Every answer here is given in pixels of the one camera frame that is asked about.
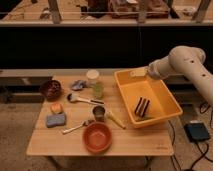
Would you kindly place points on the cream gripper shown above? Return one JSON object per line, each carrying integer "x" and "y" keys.
{"x": 139, "y": 72}

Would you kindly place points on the yellow banana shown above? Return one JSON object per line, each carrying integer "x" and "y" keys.
{"x": 116, "y": 120}

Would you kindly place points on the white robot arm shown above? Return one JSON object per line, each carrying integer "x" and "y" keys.
{"x": 184, "y": 60}

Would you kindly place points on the green plastic cup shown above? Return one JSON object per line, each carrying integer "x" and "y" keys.
{"x": 98, "y": 90}

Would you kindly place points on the small metal cup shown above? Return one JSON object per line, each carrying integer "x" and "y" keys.
{"x": 99, "y": 113}

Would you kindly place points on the yellow plastic bin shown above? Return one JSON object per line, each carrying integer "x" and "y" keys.
{"x": 162, "y": 107}

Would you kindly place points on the dark brown striped block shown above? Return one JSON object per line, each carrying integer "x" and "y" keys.
{"x": 141, "y": 107}

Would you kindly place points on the white lidded jar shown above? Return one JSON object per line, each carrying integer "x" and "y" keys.
{"x": 92, "y": 77}

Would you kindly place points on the blue crumpled cloth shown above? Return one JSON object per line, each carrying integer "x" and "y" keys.
{"x": 79, "y": 85}

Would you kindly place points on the wooden table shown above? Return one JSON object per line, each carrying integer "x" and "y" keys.
{"x": 149, "y": 141}

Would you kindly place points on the metal spoon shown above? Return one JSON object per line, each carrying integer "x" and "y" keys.
{"x": 85, "y": 123}

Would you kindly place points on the orange bowl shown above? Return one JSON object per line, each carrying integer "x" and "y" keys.
{"x": 97, "y": 137}

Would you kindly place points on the dark brown bowl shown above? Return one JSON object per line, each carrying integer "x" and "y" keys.
{"x": 51, "y": 90}

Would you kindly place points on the orange yellow toy fruit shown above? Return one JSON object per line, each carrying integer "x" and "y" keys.
{"x": 56, "y": 108}

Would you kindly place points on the blue sponge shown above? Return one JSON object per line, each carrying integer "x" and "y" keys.
{"x": 55, "y": 120}

